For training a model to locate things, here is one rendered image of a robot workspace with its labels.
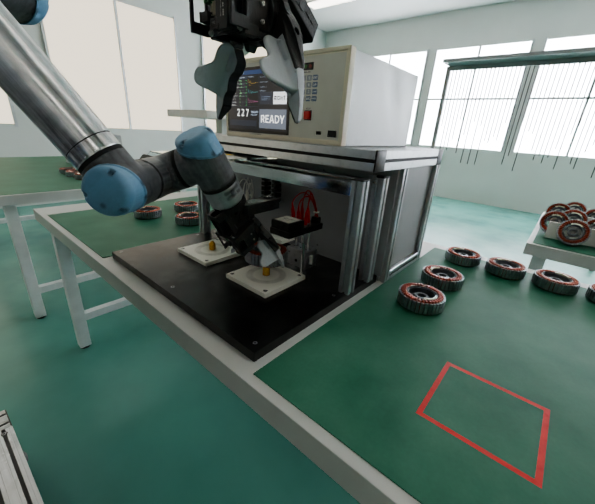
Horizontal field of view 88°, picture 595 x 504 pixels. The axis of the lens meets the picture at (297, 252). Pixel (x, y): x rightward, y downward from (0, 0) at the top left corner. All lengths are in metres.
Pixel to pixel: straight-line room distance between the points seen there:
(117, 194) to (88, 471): 1.16
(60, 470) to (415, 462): 1.28
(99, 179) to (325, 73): 0.54
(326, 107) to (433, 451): 0.70
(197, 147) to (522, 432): 0.68
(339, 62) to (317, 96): 0.09
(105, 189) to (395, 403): 0.54
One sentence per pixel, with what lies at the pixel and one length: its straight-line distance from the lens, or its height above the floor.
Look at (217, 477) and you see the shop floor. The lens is 1.37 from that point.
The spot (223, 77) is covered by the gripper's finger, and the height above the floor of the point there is 1.20.
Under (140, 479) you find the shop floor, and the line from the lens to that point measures 1.42.
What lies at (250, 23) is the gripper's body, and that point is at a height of 1.25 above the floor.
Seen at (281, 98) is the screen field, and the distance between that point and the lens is 0.90.
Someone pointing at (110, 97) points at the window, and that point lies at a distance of 5.61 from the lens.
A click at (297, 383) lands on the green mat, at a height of 0.75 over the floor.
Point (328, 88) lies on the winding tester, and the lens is 0.81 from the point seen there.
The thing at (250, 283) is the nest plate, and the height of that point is 0.78.
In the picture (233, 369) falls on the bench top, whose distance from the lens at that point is 0.59.
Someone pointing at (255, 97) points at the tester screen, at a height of 1.22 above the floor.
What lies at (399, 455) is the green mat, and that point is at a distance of 0.51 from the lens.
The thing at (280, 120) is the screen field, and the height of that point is 1.17.
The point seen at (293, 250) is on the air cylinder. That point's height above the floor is 0.82.
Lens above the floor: 1.15
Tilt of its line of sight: 22 degrees down
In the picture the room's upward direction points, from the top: 4 degrees clockwise
